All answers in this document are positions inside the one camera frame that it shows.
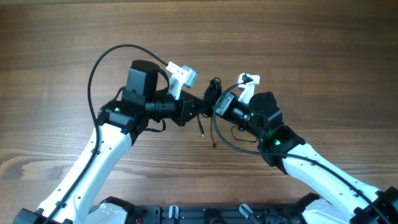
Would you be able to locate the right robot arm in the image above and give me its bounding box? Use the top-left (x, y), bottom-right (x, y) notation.
top-left (213, 91), bottom-right (397, 223)

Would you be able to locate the left camera black cable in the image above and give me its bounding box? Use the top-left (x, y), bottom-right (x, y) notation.
top-left (43, 44), bottom-right (170, 224)

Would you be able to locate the camera black cable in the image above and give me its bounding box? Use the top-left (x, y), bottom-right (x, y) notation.
top-left (213, 81), bottom-right (392, 224)
top-left (43, 44), bottom-right (170, 224)

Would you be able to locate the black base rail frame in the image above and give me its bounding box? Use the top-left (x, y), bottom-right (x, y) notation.
top-left (123, 204), bottom-right (306, 224)

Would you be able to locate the black USB cable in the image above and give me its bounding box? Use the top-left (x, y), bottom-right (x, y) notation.
top-left (197, 77), bottom-right (223, 149)

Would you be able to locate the right camera black cable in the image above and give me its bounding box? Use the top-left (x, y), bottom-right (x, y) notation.
top-left (213, 81), bottom-right (392, 224)

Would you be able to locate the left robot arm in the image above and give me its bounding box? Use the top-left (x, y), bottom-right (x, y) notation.
top-left (14, 60), bottom-right (203, 223)

